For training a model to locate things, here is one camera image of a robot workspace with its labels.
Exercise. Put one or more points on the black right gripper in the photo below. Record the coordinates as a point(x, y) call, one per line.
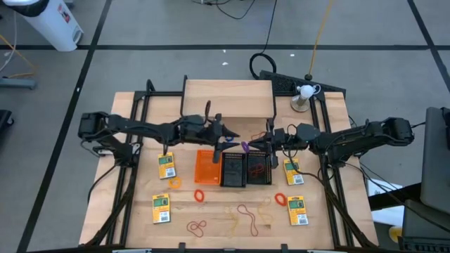
point(281, 138)

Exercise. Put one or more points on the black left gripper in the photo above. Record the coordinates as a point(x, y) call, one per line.
point(216, 135)

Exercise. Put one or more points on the black plastic slotted basket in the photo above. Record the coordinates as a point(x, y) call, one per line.
point(259, 158)
point(233, 172)

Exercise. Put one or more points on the orange plastic slotted basket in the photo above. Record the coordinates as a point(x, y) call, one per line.
point(207, 168)

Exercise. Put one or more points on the yellow crayon box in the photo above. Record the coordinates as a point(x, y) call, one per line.
point(161, 211)
point(297, 212)
point(292, 174)

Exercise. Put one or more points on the orange rubber band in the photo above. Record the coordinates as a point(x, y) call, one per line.
point(275, 197)

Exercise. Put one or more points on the yellow rubber band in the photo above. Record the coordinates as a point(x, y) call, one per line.
point(235, 219)
point(262, 211)

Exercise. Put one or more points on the book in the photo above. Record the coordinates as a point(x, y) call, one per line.
point(166, 172)

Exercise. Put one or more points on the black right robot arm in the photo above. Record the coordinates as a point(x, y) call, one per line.
point(358, 138)

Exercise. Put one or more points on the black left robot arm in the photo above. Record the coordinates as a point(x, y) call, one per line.
point(140, 128)

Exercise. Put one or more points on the white bulb desk lamp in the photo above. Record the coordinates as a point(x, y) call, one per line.
point(306, 92)

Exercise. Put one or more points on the wooden shelf riser black legs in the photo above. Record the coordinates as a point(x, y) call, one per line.
point(228, 98)

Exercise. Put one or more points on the black perforated panel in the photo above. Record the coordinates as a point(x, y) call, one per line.
point(281, 82)

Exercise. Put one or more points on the white paper sheet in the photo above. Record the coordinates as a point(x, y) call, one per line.
point(383, 189)

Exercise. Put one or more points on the small yellow object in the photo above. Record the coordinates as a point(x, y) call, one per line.
point(395, 234)

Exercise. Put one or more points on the grey laptop lid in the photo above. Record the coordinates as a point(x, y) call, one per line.
point(436, 158)

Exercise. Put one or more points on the white cylindrical air purifier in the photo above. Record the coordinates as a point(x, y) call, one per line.
point(52, 24)

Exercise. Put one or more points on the grey floor stand base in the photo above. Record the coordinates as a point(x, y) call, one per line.
point(17, 83)

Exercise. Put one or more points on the black chair base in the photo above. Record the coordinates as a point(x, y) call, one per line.
point(5, 121)

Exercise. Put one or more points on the black aluminium table frame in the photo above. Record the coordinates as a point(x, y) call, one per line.
point(140, 105)

